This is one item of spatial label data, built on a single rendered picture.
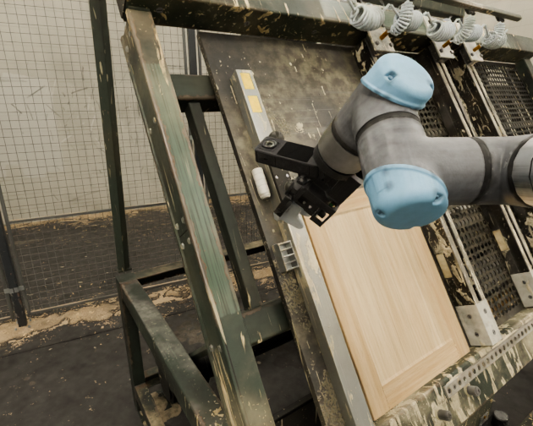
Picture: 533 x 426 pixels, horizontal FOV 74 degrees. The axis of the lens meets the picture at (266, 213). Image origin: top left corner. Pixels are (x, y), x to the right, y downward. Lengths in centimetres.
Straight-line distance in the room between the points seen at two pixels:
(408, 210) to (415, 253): 83
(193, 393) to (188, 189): 65
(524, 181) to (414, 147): 10
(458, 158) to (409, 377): 78
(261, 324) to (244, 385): 17
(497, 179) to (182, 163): 60
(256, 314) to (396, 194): 59
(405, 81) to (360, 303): 69
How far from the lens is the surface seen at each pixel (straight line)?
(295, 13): 121
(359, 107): 44
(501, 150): 44
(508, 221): 159
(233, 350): 76
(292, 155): 56
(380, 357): 103
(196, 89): 104
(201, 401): 118
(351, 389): 94
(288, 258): 90
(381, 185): 37
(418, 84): 44
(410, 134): 41
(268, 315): 90
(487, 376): 131
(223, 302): 76
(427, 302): 120
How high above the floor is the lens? 163
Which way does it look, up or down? 18 degrees down
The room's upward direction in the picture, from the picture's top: straight up
